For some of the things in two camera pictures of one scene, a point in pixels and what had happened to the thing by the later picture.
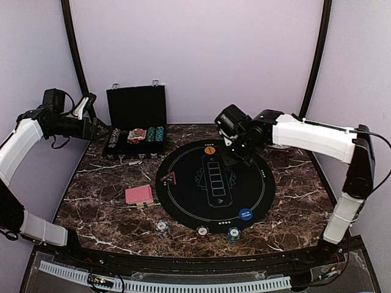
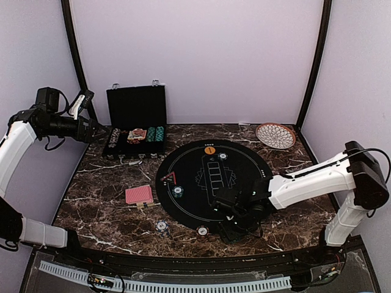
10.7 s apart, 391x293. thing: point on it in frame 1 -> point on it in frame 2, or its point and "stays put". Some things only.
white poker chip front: [202, 231] stays put
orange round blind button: [209, 150] stays put
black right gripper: [228, 161] -> [230, 234]
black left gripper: [91, 135] stays put
